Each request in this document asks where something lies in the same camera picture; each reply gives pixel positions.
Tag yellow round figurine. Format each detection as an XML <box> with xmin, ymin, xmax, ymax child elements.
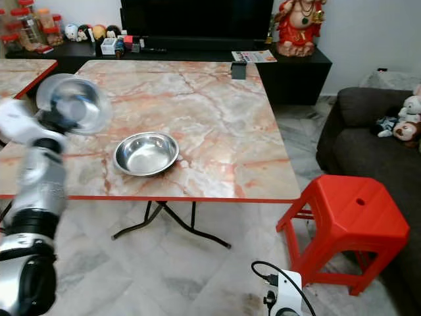
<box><xmin>91</xmin><ymin>24</ymin><xmax>107</xmax><ymax>41</ymax></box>

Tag clear jar orange snacks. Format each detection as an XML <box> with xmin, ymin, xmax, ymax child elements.
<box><xmin>38</xmin><ymin>8</ymin><xmax>55</xmax><ymax>30</ymax></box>

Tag black flat television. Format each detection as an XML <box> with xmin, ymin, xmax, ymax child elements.
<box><xmin>120</xmin><ymin>0</ymin><xmax>274</xmax><ymax>41</ymax></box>

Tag brown plush toy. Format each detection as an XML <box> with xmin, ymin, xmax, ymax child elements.
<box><xmin>393</xmin><ymin>120</ymin><xmax>421</xmax><ymax>149</ymax></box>

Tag red laughing buddha statue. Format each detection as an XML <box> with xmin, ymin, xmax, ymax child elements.
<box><xmin>273</xmin><ymin>0</ymin><xmax>326</xmax><ymax>57</ymax></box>

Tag black and white plush toy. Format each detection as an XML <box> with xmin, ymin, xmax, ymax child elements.
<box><xmin>377</xmin><ymin>115</ymin><xmax>402</xmax><ymax>138</ymax></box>

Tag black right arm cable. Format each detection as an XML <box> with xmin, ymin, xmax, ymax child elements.
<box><xmin>251</xmin><ymin>261</ymin><xmax>316</xmax><ymax>316</ymax></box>

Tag small jar brown snacks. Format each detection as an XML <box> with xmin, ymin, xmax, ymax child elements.
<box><xmin>50</xmin><ymin>14</ymin><xmax>65</xmax><ymax>45</ymax></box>

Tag printed paper leaflet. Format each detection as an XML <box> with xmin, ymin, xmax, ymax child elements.
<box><xmin>231</xmin><ymin>50</ymin><xmax>278</xmax><ymax>64</ymax></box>

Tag small black clamp block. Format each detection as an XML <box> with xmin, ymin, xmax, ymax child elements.
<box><xmin>230</xmin><ymin>61</ymin><xmax>248</xmax><ymax>80</ymax></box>

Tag black and white figurine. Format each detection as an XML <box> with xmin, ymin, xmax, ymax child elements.
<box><xmin>78</xmin><ymin>24</ymin><xmax>93</xmax><ymax>43</ymax></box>

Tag red plastic stool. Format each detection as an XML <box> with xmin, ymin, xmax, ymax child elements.
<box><xmin>276</xmin><ymin>174</ymin><xmax>410</xmax><ymax>296</ymax></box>

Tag large clear jar red lid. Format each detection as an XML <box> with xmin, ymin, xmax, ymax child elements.
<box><xmin>16</xmin><ymin>7</ymin><xmax>48</xmax><ymax>48</ymax></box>

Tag black television console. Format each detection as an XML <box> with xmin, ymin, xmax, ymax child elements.
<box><xmin>5</xmin><ymin>39</ymin><xmax>333</xmax><ymax>106</ymax></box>

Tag small white box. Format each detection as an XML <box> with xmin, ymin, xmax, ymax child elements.
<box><xmin>101</xmin><ymin>38</ymin><xmax>118</xmax><ymax>55</ymax></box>

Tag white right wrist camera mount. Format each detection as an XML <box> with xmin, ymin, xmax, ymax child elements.
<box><xmin>266</xmin><ymin>269</ymin><xmax>302</xmax><ymax>316</ymax></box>

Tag grey patterned cushion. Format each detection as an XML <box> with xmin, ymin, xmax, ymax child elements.
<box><xmin>359</xmin><ymin>69</ymin><xmax>421</xmax><ymax>91</ymax></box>

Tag large marble folding table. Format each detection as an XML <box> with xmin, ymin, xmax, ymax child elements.
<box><xmin>0</xmin><ymin>59</ymin><xmax>302</xmax><ymax>249</ymax></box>

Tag white round figurine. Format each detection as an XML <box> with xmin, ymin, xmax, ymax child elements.
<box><xmin>64</xmin><ymin>24</ymin><xmax>80</xmax><ymax>42</ymax></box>

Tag marble table with red edge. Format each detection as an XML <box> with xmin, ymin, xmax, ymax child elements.
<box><xmin>0</xmin><ymin>59</ymin><xmax>59</xmax><ymax>99</ymax></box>

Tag blurred shiny steel bowl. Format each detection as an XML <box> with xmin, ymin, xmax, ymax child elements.
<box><xmin>36</xmin><ymin>73</ymin><xmax>114</xmax><ymax>136</ymax></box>

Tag dark grey sofa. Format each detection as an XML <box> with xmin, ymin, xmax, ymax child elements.
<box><xmin>316</xmin><ymin>87</ymin><xmax>421</xmax><ymax>316</ymax></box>

